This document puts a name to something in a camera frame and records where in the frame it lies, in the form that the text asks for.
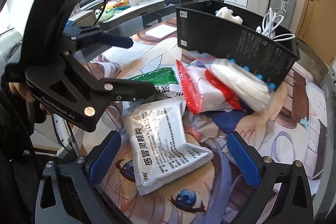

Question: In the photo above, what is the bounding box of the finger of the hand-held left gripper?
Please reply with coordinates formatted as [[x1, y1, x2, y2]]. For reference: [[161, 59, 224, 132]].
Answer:
[[25, 52, 158, 133], [64, 21, 134, 52]]

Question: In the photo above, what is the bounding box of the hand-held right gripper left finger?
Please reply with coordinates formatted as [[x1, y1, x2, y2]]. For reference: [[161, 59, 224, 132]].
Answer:
[[35, 130, 132, 224]]

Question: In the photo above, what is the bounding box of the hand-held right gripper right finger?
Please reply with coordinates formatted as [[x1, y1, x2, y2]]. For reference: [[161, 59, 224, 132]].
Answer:
[[227, 131, 314, 224]]

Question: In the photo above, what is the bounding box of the green medicine packet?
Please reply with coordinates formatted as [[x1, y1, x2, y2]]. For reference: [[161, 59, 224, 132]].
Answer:
[[122, 67, 184, 109]]

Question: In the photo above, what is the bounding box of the white medicine packet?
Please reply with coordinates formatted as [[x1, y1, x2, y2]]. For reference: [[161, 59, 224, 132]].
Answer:
[[122, 97, 214, 195]]

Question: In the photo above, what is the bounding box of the zip bag of white cloth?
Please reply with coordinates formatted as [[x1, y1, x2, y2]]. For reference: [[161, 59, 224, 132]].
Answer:
[[205, 59, 272, 113]]

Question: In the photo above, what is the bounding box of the zip bag of striped socks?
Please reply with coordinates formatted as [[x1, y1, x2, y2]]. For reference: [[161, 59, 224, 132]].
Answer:
[[175, 60, 237, 115]]

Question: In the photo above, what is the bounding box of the white plush toy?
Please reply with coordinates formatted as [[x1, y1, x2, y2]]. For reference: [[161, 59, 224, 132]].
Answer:
[[215, 6, 243, 25]]

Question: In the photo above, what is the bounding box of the black cardboard box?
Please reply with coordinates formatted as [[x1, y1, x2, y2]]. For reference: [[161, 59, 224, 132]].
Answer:
[[176, 0, 300, 88]]

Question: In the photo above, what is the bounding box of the white cable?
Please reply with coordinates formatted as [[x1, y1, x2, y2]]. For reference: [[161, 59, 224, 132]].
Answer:
[[256, 7, 296, 42]]

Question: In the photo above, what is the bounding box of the person's left hand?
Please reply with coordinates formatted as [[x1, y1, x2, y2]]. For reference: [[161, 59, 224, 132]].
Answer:
[[9, 81, 52, 115]]

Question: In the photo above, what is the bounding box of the colourful cloth pile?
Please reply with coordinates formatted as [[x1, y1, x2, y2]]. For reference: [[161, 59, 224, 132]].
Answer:
[[101, 0, 132, 21]]

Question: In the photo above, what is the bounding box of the grey side cabinet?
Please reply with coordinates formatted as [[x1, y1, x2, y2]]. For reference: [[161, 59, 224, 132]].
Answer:
[[68, 0, 166, 30]]

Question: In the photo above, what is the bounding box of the printed table mat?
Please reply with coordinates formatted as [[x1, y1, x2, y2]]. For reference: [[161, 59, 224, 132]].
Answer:
[[79, 18, 331, 224]]

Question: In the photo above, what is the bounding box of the wooden door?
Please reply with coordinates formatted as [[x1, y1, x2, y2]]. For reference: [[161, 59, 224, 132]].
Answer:
[[294, 0, 336, 67]]

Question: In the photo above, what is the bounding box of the silver suitcase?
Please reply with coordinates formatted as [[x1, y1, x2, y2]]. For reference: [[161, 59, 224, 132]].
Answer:
[[268, 0, 297, 30]]

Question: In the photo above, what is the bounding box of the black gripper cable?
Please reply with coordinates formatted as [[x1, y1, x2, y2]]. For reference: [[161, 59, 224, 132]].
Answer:
[[89, 0, 108, 28]]

